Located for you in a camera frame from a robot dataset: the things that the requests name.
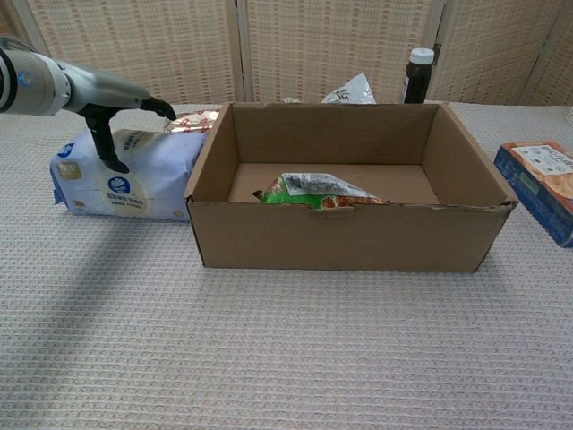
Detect brown cardboard box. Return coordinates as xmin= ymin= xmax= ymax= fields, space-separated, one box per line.
xmin=184 ymin=101 xmax=519 ymax=274

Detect beige waffle tablecloth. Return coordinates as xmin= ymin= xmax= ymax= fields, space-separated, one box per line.
xmin=0 ymin=101 xmax=573 ymax=430

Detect blue tissue pack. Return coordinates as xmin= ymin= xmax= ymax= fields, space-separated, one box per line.
xmin=49 ymin=127 xmax=210 ymax=223

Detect green snack bag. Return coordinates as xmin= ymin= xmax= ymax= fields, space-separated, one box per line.
xmin=252 ymin=171 xmax=391 ymax=211

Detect beige woven folding screen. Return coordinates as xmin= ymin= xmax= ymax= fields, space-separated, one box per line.
xmin=0 ymin=0 xmax=573 ymax=107

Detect dark bottle white cap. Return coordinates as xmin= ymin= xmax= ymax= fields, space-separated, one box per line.
xmin=403 ymin=47 xmax=436 ymax=105

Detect blue cookie box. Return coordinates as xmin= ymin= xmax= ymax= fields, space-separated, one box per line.
xmin=492 ymin=141 xmax=573 ymax=249

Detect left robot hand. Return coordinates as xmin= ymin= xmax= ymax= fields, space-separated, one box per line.
xmin=56 ymin=62 xmax=177 ymax=175

